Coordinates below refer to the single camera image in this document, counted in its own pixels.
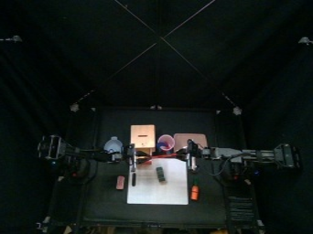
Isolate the pink square plate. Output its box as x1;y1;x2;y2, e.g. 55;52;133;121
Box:
173;133;209;154

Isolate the dark green sushi roll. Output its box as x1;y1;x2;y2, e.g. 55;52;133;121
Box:
156;165;168;184

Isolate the pink salmon sushi piece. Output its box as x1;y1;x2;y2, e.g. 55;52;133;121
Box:
116;175;126;191

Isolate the white cutting board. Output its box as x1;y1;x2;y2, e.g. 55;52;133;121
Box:
126;157;190;206

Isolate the pink plastic cup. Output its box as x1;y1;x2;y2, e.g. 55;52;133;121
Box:
157;133;177;153

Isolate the red thin stick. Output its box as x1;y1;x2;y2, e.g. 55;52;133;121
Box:
138;153;180;165

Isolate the pale blue plastic bottle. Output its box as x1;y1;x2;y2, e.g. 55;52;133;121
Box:
104;136;125;154

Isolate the light wooden box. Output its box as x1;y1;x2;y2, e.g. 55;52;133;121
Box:
130;123;157;156

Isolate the grey printed label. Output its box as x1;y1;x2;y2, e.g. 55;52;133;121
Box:
227;196;257;229

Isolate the black handled knife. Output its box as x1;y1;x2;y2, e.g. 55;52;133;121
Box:
129;165;137;187

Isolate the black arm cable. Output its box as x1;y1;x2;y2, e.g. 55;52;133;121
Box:
203;154;243;178

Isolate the small orange handled tool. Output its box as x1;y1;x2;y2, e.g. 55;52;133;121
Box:
190;178;201;202

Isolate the thin diagonal string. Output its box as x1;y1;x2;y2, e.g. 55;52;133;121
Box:
113;0;243;114
73;0;217;108

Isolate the silver frame clamp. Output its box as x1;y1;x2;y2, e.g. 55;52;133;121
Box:
0;35;23;44
298;36;313;46

